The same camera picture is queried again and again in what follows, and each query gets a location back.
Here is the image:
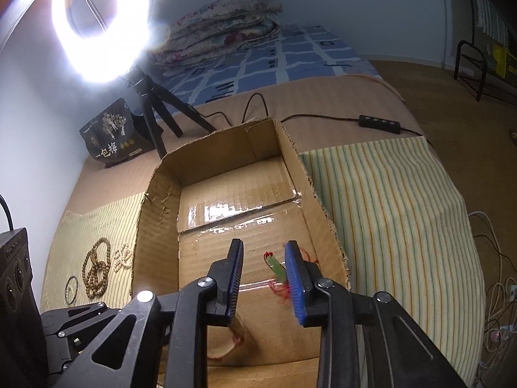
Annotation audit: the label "dark thin bangle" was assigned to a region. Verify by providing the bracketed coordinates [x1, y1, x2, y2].
[64, 275, 79, 306]

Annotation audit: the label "white floor cables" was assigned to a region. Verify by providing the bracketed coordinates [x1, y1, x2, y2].
[468, 210, 517, 388]

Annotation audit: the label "black clothes rack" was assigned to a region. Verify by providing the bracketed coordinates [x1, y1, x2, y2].
[452, 0, 517, 103]

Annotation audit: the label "black cable inline switch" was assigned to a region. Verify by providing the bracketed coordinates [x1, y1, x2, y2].
[357, 115, 402, 135]

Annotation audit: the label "open cardboard box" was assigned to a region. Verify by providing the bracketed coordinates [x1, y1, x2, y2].
[132, 119, 350, 387]

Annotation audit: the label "striped hanging towel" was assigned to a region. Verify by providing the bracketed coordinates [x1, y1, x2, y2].
[471, 0, 509, 47]

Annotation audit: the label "yellow box on rack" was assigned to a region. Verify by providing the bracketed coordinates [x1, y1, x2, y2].
[491, 42, 517, 79]

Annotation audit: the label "white ring light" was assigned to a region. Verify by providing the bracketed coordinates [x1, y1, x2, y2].
[52, 0, 151, 84]

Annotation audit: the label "black tripod stand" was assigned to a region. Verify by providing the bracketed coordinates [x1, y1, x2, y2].
[124, 65, 216, 158]

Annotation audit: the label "red cord jade pendant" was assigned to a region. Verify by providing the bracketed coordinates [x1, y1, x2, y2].
[263, 246, 319, 305]

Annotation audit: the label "striped yellow towel mat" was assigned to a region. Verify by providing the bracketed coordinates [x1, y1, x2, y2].
[41, 137, 485, 383]

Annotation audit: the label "white pearl necklace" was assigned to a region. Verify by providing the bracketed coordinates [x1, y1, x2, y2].
[110, 243, 134, 273]

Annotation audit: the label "folded floral quilt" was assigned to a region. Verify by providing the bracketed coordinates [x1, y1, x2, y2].
[148, 0, 283, 75]

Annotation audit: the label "black printed gift bag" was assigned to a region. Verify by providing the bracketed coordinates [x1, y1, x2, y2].
[79, 98, 155, 168]

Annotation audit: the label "blue checkered bed sheet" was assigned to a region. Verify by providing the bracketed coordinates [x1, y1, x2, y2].
[163, 25, 379, 107]

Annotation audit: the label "orange strap wristwatch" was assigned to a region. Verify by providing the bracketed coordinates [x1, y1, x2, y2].
[207, 314, 247, 362]

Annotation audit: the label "brown wooden bead necklace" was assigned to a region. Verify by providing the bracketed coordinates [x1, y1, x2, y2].
[81, 236, 111, 300]

